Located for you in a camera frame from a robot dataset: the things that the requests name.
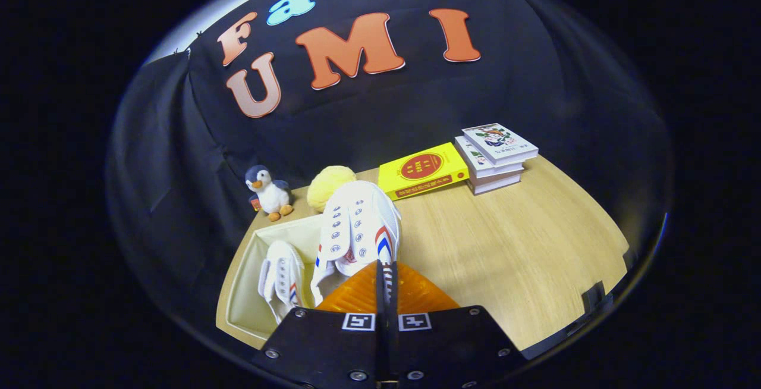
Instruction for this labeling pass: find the beige fabric storage box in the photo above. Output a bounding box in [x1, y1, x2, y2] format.
[226, 214, 334, 342]

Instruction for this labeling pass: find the black backdrop cloth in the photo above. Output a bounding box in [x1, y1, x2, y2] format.
[106, 0, 675, 348]

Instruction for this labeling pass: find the black table edge bracket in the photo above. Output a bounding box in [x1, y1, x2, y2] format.
[581, 281, 613, 313]

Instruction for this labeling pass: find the white floral cover book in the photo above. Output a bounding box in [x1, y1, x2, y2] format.
[462, 123, 539, 166]

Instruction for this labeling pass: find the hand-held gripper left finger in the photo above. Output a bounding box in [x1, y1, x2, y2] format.
[253, 260, 383, 389]

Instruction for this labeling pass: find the penguin plush toy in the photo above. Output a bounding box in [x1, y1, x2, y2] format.
[245, 165, 294, 222]

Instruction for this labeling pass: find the yellow round plush toy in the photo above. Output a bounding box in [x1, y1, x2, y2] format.
[307, 165, 357, 212]

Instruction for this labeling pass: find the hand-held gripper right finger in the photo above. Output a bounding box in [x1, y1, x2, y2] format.
[382, 261, 528, 389]

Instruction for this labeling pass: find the white canvas shoe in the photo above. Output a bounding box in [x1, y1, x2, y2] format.
[257, 240, 307, 324]
[310, 181, 402, 306]

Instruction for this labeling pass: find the yellow book with red circle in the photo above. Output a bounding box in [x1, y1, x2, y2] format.
[378, 142, 470, 201]

